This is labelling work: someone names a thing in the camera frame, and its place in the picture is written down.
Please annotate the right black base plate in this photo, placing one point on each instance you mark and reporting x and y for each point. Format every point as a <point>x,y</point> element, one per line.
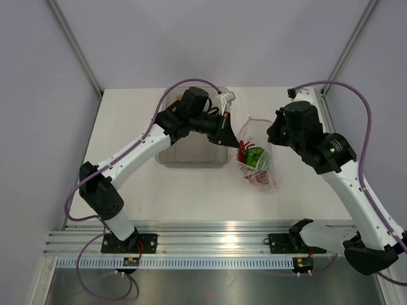
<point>280,243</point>

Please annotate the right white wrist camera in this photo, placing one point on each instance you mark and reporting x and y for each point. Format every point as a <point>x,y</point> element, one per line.
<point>302,94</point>

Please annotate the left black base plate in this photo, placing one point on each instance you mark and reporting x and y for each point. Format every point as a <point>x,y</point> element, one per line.
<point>146,243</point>

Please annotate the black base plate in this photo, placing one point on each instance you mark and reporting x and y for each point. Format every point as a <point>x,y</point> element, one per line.
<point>146,243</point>
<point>280,243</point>

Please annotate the green toy scallion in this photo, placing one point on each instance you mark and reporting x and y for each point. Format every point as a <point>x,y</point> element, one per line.
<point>263,163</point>

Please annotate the white slotted cable duct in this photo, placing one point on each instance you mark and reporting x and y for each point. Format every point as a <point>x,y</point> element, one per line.
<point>176,263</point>

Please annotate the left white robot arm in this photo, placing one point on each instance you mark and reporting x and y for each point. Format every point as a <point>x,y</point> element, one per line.
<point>99,184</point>

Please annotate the clear plastic tray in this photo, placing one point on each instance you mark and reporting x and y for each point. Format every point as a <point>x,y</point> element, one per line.
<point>194,150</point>

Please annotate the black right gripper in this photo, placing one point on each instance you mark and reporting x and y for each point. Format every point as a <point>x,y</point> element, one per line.
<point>273,130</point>

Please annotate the clear zip top bag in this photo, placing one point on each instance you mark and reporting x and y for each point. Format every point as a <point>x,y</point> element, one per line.
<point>254,130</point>

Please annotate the aluminium frame post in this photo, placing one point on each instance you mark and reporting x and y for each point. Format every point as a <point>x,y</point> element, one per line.
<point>354,38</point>
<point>69,36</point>

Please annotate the left aluminium frame post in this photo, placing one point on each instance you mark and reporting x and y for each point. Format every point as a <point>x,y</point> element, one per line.
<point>69,36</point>

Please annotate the aluminium mounting rail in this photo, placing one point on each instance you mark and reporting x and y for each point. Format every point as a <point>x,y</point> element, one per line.
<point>179,239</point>

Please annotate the green toy bell pepper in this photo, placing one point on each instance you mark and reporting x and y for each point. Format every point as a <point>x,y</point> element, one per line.
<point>252,156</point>

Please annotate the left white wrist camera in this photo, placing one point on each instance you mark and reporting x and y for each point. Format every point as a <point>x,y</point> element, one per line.
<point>226,97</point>

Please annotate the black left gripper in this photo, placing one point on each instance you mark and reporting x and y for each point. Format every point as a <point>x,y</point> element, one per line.
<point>223,133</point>

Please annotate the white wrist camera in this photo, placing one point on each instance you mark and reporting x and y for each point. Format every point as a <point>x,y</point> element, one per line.
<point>226,97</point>
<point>302,94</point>

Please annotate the right aluminium frame post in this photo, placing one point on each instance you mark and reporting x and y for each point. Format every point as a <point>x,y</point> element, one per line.
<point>354,38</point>

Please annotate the red toy lobster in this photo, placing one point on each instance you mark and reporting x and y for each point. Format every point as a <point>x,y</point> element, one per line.
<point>252,175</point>

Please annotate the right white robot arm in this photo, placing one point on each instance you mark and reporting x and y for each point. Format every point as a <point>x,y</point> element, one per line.
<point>371,247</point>

